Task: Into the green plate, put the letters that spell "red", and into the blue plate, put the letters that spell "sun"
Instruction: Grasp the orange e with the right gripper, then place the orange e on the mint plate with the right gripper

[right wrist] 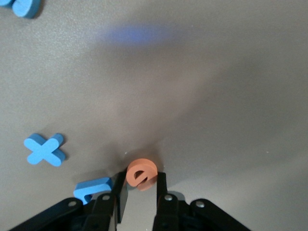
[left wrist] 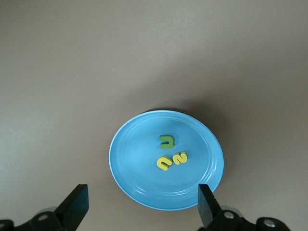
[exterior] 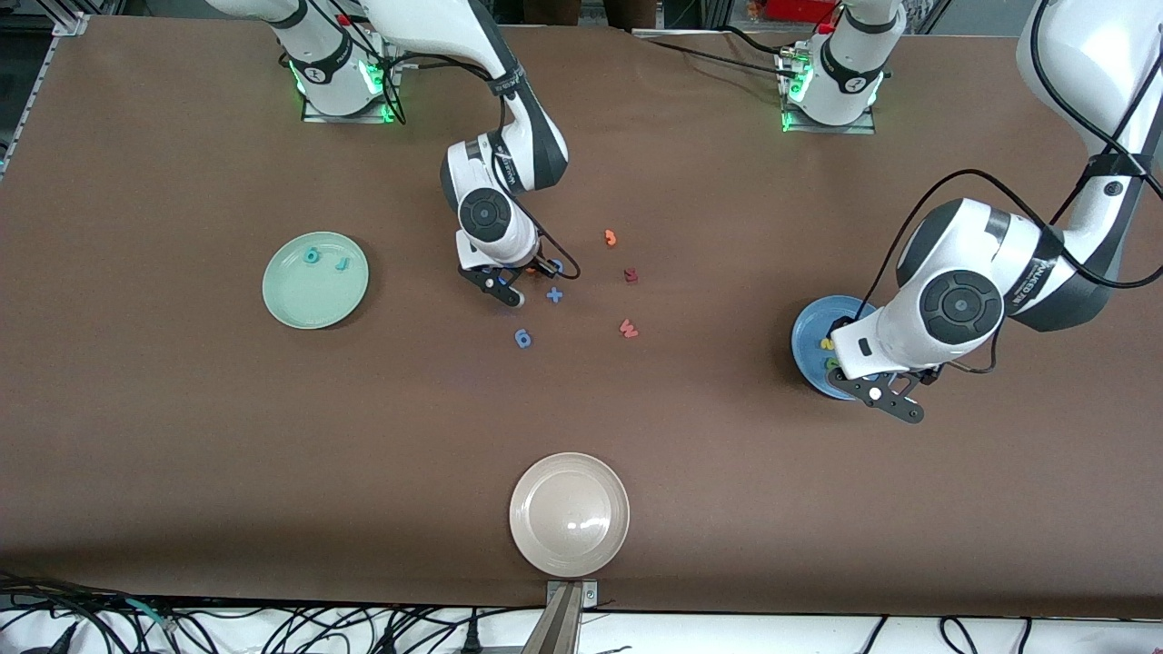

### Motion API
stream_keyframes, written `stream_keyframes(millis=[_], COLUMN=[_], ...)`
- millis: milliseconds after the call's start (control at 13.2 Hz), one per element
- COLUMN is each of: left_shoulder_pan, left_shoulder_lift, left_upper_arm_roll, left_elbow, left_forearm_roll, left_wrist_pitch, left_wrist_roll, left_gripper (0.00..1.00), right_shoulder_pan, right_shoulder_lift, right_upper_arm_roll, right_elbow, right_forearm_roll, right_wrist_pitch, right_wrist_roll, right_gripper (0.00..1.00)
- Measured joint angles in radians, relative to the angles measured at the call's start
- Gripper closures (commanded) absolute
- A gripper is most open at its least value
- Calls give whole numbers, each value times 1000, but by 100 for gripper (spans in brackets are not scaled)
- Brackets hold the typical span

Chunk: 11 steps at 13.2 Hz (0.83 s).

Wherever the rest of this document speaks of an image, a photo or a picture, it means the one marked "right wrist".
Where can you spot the blue foam letter D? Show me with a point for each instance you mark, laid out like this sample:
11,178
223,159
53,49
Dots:
92,187

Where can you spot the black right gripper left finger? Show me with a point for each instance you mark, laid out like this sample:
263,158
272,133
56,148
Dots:
96,211

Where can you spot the orange letter o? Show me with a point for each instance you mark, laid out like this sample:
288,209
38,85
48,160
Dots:
131,172

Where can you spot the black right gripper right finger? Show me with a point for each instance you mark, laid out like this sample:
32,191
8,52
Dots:
173,214

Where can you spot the blue foam plus sign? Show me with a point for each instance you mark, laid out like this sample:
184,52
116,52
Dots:
44,150

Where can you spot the brown table cover sheet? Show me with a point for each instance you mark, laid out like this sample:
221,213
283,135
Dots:
192,96

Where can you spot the blue foam number 6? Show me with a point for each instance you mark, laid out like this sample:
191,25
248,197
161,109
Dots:
24,8

